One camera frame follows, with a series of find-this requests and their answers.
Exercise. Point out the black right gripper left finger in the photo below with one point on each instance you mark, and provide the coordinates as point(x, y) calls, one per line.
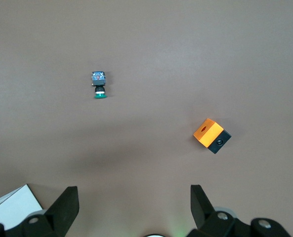
point(59, 212)

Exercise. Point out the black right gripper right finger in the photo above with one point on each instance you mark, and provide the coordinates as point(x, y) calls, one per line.
point(203, 214)

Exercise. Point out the white drawer cabinet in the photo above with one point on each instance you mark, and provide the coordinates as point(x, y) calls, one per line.
point(10, 209)

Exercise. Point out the brown table cover sheet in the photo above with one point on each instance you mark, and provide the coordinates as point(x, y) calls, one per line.
point(146, 37)

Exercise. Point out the orange black button enclosure box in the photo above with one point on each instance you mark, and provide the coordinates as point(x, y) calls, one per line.
point(208, 133)

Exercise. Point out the green push button switch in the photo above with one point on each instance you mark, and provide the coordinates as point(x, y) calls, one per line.
point(98, 77)

